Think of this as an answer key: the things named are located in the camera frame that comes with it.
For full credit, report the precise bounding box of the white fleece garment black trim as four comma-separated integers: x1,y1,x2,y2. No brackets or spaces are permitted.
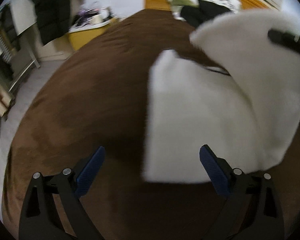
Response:
142,9,300,184

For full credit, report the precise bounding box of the black clothes pile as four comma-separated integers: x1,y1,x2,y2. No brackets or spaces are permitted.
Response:
180,0,231,28

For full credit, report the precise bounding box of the white green patterned pillow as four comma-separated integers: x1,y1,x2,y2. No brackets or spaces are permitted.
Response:
166,0,242,21

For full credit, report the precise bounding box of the brown fuzzy bed blanket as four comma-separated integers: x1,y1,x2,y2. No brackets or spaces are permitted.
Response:
2,9,300,239

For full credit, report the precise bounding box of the metal storage rack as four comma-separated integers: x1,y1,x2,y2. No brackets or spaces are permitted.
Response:
0,3,40,94

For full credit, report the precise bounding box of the yellow nightstand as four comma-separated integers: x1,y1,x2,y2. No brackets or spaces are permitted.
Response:
69,18,119,50

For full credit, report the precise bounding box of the black hanging puffer coat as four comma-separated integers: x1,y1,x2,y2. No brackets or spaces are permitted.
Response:
31,0,71,46

